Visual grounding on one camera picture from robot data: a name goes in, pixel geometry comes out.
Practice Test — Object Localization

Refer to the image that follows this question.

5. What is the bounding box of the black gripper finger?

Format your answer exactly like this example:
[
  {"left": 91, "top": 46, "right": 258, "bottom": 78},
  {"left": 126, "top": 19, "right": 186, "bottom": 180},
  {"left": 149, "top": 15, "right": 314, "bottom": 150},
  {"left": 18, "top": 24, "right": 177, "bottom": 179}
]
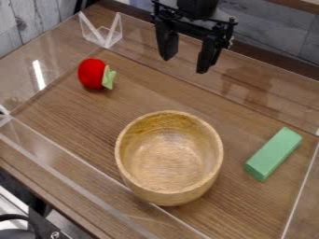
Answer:
[
  {"left": 155, "top": 21, "right": 179, "bottom": 61},
  {"left": 198, "top": 35, "right": 223, "bottom": 74}
]

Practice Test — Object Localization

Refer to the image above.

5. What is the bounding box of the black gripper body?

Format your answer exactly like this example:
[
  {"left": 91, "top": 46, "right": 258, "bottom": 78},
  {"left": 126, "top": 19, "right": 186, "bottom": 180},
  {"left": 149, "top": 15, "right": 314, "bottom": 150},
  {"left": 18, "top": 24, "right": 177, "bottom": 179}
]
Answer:
[{"left": 153, "top": 0, "right": 238, "bottom": 49}]

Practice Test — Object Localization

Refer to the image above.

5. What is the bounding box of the red plush fruit green leaf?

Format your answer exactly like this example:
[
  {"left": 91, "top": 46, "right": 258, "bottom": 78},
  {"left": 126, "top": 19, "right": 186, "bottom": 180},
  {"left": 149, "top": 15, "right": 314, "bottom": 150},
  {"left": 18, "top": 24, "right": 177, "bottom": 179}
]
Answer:
[{"left": 78, "top": 58, "right": 117, "bottom": 90}]

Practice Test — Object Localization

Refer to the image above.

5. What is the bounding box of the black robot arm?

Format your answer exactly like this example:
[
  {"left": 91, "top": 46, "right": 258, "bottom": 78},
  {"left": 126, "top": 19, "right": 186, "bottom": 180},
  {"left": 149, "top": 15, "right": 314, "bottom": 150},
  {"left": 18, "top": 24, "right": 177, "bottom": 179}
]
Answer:
[{"left": 153, "top": 0, "right": 238, "bottom": 74}]

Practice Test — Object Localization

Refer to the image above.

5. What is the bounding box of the wooden bowl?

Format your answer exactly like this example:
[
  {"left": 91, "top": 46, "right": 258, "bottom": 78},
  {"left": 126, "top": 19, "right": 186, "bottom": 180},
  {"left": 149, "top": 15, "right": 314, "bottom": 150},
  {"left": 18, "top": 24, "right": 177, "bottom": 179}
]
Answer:
[{"left": 115, "top": 110, "right": 225, "bottom": 206}]

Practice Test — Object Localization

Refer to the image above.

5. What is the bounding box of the green rectangular block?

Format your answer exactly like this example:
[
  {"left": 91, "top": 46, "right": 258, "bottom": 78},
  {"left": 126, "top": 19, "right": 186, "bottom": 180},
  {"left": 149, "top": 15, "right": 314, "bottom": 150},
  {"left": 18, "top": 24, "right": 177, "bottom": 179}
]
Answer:
[{"left": 244, "top": 127, "right": 304, "bottom": 181}]

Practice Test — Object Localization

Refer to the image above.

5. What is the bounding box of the clear acrylic corner bracket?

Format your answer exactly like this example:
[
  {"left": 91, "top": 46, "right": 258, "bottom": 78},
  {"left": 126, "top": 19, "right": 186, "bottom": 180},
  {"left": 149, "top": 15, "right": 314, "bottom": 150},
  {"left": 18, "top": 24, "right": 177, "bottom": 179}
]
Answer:
[{"left": 79, "top": 12, "right": 123, "bottom": 49}]

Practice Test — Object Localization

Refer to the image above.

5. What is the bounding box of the black metal stand bracket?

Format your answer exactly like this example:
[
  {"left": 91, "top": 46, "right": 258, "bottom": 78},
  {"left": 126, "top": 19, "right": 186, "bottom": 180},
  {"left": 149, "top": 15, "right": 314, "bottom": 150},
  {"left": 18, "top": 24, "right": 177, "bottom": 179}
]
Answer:
[{"left": 0, "top": 199, "right": 73, "bottom": 239}]

